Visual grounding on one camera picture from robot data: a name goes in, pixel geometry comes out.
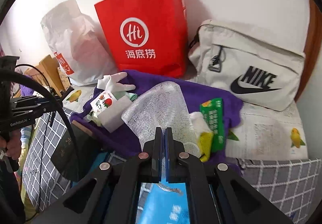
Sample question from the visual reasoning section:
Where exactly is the yellow black pouch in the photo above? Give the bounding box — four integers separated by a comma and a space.
197, 132, 213, 162

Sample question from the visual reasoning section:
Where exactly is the clear bubble wrap bag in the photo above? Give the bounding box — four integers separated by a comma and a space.
121, 81, 201, 158

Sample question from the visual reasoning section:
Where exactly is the white sponge block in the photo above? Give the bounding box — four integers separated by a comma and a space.
98, 96, 132, 133

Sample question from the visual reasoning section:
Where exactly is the green wet wipes packet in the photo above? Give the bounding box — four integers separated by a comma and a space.
200, 98, 225, 152

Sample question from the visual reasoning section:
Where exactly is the green tissue pack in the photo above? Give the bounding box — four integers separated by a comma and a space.
87, 90, 117, 127

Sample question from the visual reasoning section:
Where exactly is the white tissue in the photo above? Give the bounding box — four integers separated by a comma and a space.
189, 112, 213, 139

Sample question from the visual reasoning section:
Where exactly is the person left hand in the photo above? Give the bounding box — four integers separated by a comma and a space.
0, 130, 21, 160

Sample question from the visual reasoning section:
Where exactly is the blue tissue box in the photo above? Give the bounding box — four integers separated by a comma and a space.
136, 179, 190, 223

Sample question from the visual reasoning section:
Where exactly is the wooden chair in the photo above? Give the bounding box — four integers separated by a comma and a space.
24, 55, 65, 96

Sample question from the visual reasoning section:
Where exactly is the purple towel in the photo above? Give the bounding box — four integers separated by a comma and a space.
70, 70, 243, 159

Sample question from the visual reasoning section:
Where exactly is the dark green tea tin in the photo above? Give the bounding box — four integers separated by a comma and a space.
51, 121, 101, 182

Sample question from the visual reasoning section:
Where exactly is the white Miniso plastic bag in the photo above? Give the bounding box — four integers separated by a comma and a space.
41, 0, 117, 86

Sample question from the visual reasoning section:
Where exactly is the newspaper with mango print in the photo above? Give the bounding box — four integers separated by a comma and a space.
63, 86, 308, 160

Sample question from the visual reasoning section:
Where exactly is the grey checkered tablecloth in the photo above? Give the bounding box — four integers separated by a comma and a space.
21, 114, 321, 223

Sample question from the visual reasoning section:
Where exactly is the grey Nike pouch bag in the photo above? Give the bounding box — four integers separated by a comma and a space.
188, 19, 305, 111

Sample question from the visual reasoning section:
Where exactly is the red Haidilao paper bag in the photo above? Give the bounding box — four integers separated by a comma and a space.
94, 0, 188, 78

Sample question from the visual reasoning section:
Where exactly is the black cable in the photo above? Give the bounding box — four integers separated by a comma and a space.
0, 68, 82, 177

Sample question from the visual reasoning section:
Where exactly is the brown wooden door frame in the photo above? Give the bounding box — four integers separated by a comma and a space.
295, 0, 322, 101

